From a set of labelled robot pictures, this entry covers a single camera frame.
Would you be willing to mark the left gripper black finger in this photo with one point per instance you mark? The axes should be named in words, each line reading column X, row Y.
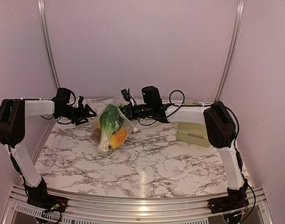
column 81, row 120
column 89, row 112

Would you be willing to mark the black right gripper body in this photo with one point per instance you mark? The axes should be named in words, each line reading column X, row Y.
column 134, row 115

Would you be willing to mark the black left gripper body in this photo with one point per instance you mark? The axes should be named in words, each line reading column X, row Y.
column 75, row 115

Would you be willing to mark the polka dot zip top bag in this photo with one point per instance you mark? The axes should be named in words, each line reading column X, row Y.
column 130, row 126

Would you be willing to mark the yellow orange fake corn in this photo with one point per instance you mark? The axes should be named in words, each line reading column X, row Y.
column 118, row 138

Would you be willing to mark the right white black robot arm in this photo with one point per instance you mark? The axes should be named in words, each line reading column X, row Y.
column 222, row 129

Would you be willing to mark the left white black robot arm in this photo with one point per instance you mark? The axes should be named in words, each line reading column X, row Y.
column 13, row 114

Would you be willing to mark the pale green plastic basket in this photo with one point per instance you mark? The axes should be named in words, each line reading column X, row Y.
column 192, row 133

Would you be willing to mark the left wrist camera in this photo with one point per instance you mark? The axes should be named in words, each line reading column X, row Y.
column 79, row 102

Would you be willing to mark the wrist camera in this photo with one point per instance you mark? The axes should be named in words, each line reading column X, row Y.
column 128, row 97
column 79, row 102

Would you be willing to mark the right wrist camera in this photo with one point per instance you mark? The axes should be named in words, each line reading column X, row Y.
column 128, row 97

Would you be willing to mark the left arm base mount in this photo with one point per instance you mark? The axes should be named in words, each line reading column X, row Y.
column 50, row 204

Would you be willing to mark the front aluminium rail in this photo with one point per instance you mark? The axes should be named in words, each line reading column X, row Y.
column 89, row 209

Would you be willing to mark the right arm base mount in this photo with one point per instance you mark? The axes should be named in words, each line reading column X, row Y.
column 226, row 203

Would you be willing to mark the right aluminium frame post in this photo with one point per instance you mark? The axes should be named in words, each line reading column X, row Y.
column 232, row 48

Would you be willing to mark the aluminium frame post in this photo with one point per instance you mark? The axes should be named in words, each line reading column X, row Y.
column 232, row 48
column 47, row 42

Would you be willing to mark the left aluminium frame post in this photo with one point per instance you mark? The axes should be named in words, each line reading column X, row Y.
column 47, row 42

